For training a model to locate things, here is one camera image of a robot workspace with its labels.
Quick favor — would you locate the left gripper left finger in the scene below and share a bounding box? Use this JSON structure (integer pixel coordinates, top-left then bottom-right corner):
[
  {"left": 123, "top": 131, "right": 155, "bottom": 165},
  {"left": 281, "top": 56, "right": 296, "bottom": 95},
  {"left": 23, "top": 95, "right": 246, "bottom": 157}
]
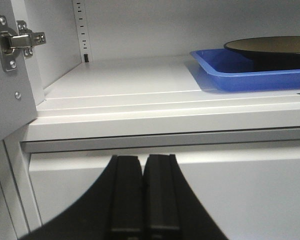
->
[{"left": 23, "top": 155, "right": 142, "bottom": 240}]

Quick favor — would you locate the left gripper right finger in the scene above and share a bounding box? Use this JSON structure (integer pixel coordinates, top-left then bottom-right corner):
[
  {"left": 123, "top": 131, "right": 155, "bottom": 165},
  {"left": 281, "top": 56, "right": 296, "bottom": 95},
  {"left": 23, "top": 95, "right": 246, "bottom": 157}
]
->
[{"left": 143, "top": 154, "right": 227, "bottom": 240}]

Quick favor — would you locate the blue plastic tray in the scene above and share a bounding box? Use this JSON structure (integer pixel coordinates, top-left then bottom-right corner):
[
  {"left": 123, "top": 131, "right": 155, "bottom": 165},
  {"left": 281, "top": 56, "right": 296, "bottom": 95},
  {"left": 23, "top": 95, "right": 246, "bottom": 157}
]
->
[{"left": 190, "top": 48, "right": 300, "bottom": 92}]

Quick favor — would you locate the beige plate with black rim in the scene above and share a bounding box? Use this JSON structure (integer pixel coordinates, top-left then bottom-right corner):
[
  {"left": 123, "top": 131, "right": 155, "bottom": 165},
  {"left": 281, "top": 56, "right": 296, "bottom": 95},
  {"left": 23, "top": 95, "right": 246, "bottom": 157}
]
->
[{"left": 223, "top": 35, "right": 300, "bottom": 71}]

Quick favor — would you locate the white cabinet shelf lower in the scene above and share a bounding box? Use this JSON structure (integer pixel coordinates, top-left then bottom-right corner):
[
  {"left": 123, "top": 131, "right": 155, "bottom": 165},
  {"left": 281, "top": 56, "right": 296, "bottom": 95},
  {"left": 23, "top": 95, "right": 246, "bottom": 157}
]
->
[{"left": 21, "top": 56, "right": 300, "bottom": 153}]

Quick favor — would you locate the white cabinet door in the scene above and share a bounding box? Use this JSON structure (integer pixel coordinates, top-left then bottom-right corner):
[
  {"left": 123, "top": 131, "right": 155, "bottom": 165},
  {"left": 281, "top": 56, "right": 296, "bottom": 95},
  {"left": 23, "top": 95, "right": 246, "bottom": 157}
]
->
[{"left": 0, "top": 0, "right": 37, "bottom": 141}]

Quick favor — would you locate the metal cabinet door hinge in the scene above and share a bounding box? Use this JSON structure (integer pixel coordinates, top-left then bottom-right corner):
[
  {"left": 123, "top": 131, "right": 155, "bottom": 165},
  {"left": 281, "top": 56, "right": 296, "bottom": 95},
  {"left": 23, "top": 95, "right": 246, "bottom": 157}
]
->
[{"left": 0, "top": 15, "right": 46, "bottom": 72}]

